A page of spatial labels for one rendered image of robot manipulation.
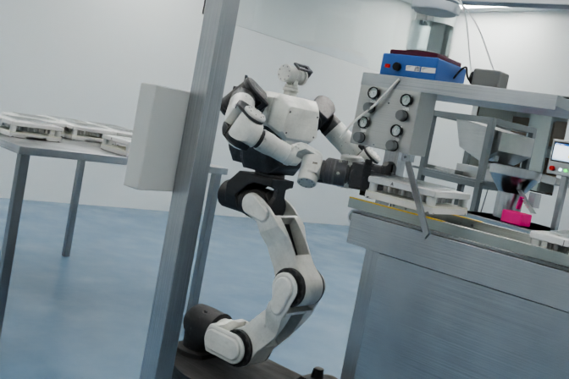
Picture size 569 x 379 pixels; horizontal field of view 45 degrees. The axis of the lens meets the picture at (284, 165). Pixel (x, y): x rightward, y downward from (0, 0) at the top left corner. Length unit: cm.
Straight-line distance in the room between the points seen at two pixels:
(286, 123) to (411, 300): 79
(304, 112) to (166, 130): 94
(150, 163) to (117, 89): 521
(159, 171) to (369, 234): 77
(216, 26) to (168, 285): 66
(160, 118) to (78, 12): 510
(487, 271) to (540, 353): 25
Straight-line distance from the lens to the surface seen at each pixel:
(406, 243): 213
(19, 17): 663
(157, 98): 171
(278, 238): 255
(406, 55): 221
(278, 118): 250
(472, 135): 613
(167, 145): 175
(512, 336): 207
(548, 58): 822
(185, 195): 175
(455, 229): 206
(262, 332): 263
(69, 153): 307
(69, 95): 677
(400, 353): 223
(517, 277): 199
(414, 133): 211
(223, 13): 175
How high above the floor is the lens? 117
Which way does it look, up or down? 4 degrees down
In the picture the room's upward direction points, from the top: 11 degrees clockwise
